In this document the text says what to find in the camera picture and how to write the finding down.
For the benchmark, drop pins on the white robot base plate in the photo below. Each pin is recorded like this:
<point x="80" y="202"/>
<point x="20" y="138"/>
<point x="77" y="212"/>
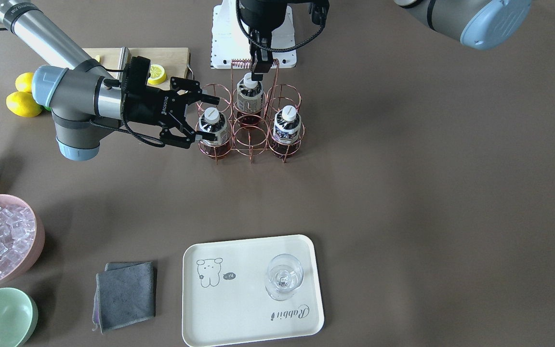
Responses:
<point x="229" y="47"/>

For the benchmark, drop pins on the copper wire bottle basket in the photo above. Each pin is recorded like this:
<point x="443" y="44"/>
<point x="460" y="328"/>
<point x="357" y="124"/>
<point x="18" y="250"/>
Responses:
<point x="251" y="134"/>

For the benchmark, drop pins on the yellow lemon upper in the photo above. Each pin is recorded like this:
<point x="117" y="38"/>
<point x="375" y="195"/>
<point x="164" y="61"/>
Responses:
<point x="23" y="82"/>

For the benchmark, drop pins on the clear wine glass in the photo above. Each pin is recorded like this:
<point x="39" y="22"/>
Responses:
<point x="283" y="277"/>

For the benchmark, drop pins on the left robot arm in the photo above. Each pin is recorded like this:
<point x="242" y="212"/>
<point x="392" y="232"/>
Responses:
<point x="477" y="24"/>

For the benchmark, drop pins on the cream rabbit serving tray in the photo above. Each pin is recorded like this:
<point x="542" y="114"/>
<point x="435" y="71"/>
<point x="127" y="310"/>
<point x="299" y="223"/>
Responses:
<point x="224" y="301"/>

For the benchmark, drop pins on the yellow lemon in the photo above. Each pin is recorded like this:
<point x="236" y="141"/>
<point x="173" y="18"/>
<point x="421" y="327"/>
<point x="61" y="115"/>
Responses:
<point x="23" y="82"/>
<point x="22" y="104"/>

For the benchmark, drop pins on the tea bottle white cap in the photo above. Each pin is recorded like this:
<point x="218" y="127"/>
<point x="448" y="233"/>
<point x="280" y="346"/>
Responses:
<point x="213" y="121"/>

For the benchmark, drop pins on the pink bowl of ice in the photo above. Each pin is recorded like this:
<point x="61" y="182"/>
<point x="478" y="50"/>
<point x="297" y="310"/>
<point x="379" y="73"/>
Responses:
<point x="22" y="237"/>

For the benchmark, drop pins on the bamboo cutting board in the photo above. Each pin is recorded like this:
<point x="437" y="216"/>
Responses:
<point x="175" y="61"/>

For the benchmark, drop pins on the folded grey cloth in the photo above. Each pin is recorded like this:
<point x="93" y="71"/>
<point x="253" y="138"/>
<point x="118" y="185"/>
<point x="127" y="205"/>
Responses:
<point x="125" y="294"/>

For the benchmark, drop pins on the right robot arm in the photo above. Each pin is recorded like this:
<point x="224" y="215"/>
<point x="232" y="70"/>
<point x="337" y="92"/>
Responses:
<point x="88" y="103"/>

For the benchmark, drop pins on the yellow lemon lower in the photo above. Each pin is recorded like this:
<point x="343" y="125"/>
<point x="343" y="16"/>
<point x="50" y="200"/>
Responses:
<point x="22" y="104"/>

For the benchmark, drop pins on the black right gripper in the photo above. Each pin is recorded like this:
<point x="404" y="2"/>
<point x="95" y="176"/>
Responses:
<point x="148" y="110"/>

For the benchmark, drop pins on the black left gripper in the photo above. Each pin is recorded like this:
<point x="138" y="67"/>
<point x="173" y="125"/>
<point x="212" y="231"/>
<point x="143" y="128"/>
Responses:
<point x="261" y="12"/>

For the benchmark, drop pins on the half lemon slice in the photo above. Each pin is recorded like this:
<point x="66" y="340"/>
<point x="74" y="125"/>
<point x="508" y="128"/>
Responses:
<point x="156" y="74"/>

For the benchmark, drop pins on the green ceramic bowl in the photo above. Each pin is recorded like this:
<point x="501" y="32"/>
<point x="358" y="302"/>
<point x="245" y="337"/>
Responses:
<point x="18" y="317"/>

